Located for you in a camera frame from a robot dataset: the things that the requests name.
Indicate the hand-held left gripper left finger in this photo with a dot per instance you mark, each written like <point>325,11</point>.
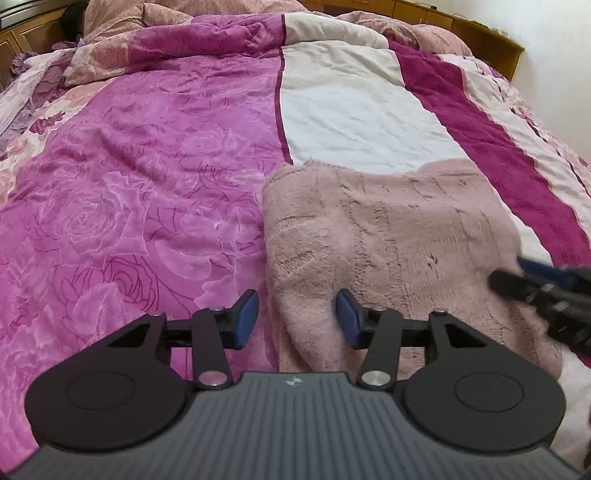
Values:
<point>244,318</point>

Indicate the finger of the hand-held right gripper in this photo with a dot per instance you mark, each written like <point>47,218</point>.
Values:
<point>512,284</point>
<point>545,272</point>

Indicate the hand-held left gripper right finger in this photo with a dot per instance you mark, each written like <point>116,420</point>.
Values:
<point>348,318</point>

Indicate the pink knitted sweater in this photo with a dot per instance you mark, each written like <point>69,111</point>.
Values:
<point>392,240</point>

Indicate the magenta and white patchwork quilt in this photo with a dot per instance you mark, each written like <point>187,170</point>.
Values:
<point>138,184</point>

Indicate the pink pillow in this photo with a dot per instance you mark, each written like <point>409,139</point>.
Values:
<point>184,11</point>

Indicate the pale floral pillow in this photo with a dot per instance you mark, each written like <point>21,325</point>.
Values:
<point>27,87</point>

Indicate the carved wooden headboard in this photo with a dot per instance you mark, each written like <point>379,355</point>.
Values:
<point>23,41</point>

